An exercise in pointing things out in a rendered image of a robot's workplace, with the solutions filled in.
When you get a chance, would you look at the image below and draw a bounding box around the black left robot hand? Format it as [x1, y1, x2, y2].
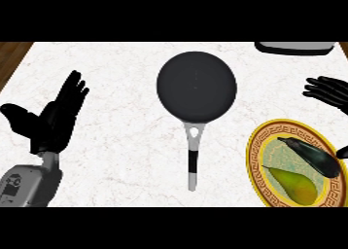
[0, 69, 90, 156]

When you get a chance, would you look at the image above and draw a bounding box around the green pear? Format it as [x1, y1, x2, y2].
[261, 165, 320, 206]

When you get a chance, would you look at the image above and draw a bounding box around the yellow patterned plate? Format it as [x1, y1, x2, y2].
[245, 118, 348, 208]

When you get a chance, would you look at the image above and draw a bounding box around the dark grey frying pan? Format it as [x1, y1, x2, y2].
[155, 51, 238, 193]

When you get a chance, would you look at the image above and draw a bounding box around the dark purple eggplant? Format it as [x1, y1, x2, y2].
[275, 136, 341, 179]

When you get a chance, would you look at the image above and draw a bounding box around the grey and black appliance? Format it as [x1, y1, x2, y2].
[252, 42, 337, 56]

